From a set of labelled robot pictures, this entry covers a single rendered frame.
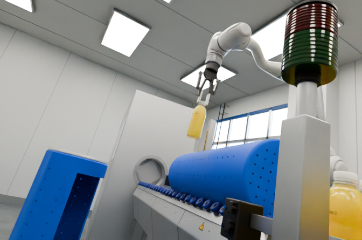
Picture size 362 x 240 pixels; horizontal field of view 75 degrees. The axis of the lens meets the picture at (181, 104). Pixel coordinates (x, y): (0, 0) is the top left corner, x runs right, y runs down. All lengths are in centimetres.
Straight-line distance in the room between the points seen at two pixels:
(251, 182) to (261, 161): 8
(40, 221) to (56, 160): 23
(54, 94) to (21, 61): 94
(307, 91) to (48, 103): 574
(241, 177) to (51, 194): 74
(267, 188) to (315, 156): 57
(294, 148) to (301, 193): 5
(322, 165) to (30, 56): 611
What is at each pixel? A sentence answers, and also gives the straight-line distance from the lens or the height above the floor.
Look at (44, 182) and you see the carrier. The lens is 115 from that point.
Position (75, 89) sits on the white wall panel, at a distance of 600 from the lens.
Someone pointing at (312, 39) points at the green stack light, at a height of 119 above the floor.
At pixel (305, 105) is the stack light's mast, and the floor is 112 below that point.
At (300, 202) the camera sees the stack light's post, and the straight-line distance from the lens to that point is 27.
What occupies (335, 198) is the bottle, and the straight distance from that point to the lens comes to 54.
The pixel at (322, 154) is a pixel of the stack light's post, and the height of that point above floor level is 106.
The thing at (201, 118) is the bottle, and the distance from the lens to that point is 118.
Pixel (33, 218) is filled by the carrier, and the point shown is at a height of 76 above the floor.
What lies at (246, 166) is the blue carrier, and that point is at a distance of 80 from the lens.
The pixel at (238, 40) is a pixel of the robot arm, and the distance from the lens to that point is 123.
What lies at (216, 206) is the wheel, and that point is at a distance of 99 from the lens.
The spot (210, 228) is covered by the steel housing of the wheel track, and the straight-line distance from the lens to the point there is 98.
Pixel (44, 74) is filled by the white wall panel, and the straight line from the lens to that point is 608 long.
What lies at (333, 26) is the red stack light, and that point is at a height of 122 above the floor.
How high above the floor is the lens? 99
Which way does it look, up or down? 20 degrees up
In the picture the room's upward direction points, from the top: 14 degrees clockwise
